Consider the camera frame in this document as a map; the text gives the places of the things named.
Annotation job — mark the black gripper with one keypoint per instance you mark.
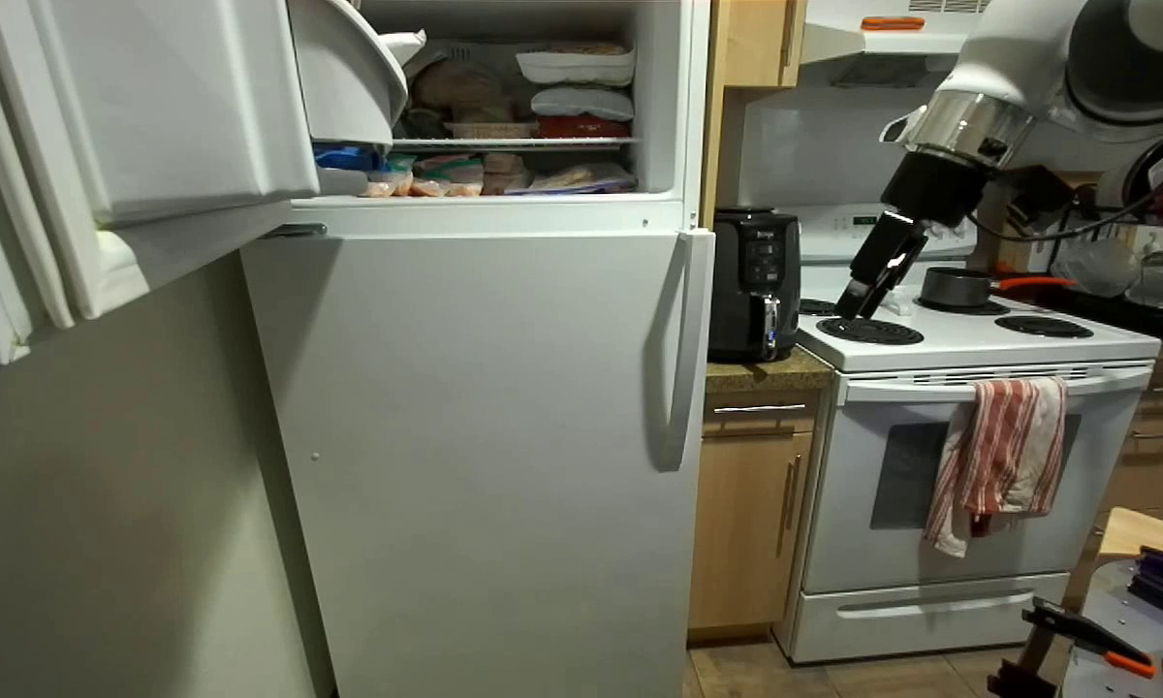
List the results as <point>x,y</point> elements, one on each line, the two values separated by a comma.
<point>937,186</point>

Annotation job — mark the white fridge door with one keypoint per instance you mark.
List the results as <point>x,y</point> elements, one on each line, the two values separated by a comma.
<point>479,453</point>

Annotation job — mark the white freezer door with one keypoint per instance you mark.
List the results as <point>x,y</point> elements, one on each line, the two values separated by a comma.
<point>156,101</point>

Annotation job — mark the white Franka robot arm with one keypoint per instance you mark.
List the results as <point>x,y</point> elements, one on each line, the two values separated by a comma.
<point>1021,51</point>

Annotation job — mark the white fridge cabinet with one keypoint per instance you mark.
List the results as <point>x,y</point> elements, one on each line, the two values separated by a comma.
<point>666,101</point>

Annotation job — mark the black coffee maker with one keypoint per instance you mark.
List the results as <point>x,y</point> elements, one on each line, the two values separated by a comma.
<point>753,283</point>

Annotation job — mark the speckled kitchen countertop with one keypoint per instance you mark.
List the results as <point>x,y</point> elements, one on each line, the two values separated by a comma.
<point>771,376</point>

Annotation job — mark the red white striped towel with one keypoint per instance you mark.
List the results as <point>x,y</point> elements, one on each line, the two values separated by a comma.
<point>1003,453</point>

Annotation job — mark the white electric stove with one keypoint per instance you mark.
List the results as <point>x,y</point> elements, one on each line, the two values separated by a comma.
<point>945,516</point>

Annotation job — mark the wooden base cabinet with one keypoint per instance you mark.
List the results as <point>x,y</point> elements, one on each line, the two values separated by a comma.
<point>741,516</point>

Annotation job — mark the grey frozen package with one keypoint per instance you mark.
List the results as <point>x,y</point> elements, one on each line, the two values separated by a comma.
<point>583,179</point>

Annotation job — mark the red frozen package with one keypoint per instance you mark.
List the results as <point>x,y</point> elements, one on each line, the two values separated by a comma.
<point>583,126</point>

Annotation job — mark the white flat frozen package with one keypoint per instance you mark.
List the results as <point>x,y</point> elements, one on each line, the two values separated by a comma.
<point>583,101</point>
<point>574,66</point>

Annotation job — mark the light wooden board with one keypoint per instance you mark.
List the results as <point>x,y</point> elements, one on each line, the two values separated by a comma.
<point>1145,530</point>

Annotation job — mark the black orange clamp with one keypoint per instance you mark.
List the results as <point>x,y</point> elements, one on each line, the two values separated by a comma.
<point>1089,634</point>

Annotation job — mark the green labelled frozen pack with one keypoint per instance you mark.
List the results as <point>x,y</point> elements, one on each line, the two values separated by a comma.
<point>451,177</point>

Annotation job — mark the brown frozen food bag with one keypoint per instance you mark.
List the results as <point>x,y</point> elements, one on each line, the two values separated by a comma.
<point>467,91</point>

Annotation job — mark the pink frozen meat pack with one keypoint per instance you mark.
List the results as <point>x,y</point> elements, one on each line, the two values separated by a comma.
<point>389,184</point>

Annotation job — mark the blue package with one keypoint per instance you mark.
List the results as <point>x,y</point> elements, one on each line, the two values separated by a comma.
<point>352,155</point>

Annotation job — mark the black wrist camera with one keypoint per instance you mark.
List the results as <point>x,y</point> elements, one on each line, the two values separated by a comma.
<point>1032,201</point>

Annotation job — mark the wooden wall cabinet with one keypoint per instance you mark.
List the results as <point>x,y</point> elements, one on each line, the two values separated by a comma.
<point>753,39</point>

